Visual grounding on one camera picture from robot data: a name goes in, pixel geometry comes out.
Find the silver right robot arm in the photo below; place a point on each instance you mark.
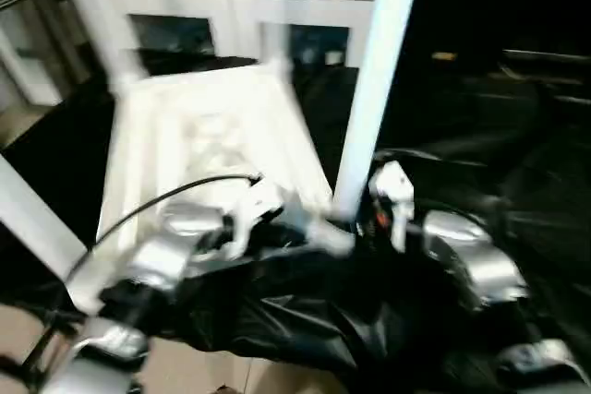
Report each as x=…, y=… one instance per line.
x=471, y=260

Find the black bench with silver rail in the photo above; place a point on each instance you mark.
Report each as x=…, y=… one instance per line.
x=545, y=71

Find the black plastic mat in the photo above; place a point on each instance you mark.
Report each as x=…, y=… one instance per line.
x=499, y=163

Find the grey metal stand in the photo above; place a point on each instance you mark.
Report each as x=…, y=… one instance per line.
x=28, y=16

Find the small yellow label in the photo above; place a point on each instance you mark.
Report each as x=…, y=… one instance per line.
x=445, y=56

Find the white plastic table top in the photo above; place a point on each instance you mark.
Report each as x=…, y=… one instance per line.
x=212, y=126

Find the white plastic table leg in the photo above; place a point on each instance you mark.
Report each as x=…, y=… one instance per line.
x=277, y=53
x=32, y=214
x=377, y=71
x=102, y=16

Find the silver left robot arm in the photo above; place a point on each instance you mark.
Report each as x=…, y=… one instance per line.
x=166, y=251

